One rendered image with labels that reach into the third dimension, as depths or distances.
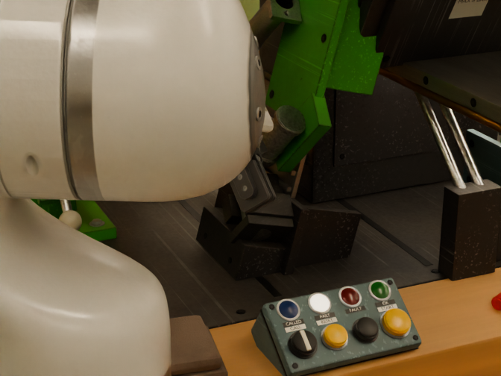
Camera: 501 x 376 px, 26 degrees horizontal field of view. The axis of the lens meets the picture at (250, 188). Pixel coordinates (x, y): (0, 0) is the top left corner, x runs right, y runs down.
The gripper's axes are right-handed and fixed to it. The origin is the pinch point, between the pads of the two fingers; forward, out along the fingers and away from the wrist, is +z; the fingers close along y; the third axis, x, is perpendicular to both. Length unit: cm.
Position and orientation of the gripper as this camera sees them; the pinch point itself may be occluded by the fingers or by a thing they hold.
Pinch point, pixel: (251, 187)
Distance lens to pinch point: 102.6
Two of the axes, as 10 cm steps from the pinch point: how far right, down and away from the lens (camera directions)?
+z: 3.7, 8.8, -2.9
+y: 5.1, 0.6, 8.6
